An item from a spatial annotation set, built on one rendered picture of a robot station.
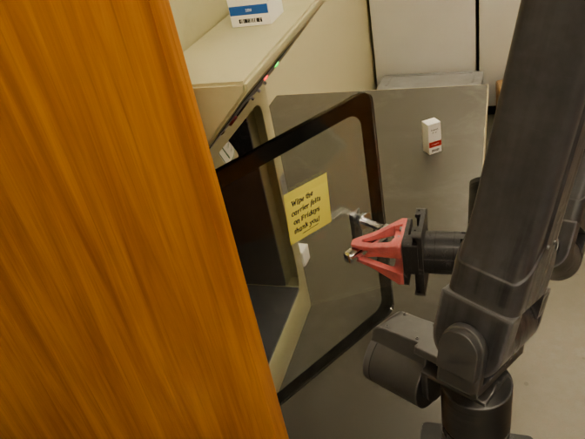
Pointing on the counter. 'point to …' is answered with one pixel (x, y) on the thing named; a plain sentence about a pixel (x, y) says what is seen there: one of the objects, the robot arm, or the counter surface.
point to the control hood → (239, 61)
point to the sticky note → (307, 208)
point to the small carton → (253, 12)
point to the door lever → (368, 241)
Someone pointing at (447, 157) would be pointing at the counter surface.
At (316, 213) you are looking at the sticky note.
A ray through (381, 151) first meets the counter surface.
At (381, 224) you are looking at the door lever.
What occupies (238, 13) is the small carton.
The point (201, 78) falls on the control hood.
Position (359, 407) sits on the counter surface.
